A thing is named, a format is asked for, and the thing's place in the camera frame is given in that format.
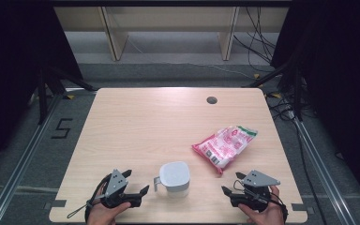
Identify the black curtain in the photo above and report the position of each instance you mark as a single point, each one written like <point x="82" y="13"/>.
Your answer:
<point x="12" y="62"/>
<point x="340" y="78"/>

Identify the yellow tape piece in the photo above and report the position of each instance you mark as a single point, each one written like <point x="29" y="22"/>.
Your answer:
<point x="70" y="97"/>
<point x="276" y="95"/>
<point x="256" y="76"/>

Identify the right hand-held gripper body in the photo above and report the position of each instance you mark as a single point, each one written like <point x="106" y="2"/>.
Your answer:
<point x="258" y="180"/>

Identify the black metal stand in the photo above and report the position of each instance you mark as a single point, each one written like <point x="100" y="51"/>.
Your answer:
<point x="298" y="93"/>
<point x="42" y="93"/>

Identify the silver floor rail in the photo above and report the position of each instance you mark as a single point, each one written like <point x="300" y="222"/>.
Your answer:
<point x="322" y="168"/>
<point x="18" y="168"/>

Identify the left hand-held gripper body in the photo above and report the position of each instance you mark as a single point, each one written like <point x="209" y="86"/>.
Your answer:
<point x="115" y="184"/>

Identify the pink and white snack bag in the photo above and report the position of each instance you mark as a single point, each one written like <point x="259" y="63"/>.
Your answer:
<point x="223" y="146"/>

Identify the person's left hand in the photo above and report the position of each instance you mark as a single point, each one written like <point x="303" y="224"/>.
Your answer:
<point x="103" y="215"/>

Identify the person's right hand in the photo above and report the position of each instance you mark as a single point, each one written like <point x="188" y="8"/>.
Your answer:
<point x="267" y="217"/>

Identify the clear container with white lid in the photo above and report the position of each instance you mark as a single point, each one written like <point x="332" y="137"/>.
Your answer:
<point x="174" y="175"/>

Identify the beige wooden shelf unit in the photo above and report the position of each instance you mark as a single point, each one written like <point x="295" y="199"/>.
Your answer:
<point x="168" y="18"/>

